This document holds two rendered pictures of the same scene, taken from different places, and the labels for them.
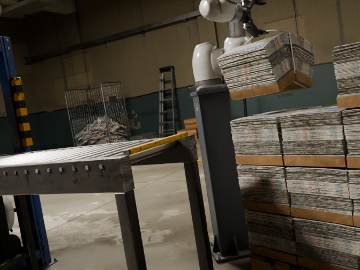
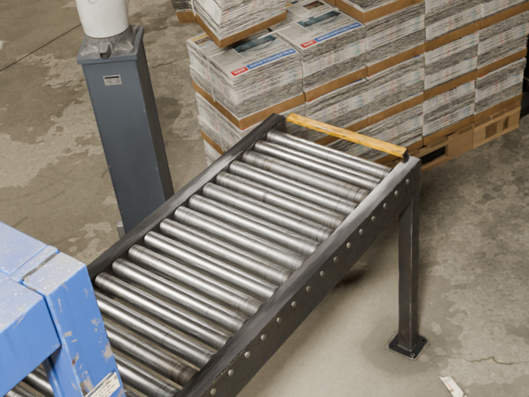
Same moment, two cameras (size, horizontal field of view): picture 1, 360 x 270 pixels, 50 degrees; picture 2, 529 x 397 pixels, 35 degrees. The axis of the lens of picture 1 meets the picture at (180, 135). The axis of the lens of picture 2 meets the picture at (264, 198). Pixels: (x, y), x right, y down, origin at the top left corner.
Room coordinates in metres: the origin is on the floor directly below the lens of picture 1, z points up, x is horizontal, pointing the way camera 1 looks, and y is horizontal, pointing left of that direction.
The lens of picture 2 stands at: (1.37, 2.30, 2.31)
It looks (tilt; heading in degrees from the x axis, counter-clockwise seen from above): 38 degrees down; 281
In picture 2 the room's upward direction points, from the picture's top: 7 degrees counter-clockwise
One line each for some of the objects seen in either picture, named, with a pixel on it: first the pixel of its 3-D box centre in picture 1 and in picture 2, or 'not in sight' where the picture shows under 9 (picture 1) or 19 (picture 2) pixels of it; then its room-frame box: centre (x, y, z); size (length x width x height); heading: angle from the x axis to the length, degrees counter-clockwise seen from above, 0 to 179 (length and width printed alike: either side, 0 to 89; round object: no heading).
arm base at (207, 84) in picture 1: (205, 85); (108, 37); (2.32, -0.20, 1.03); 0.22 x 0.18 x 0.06; 97
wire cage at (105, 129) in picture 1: (98, 119); not in sight; (9.71, 1.96, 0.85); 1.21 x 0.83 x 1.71; 60
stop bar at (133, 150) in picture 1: (159, 142); (345, 134); (1.52, 0.08, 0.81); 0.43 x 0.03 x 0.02; 150
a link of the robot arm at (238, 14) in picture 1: (232, 12); not in sight; (1.80, -0.32, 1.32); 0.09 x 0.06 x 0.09; 40
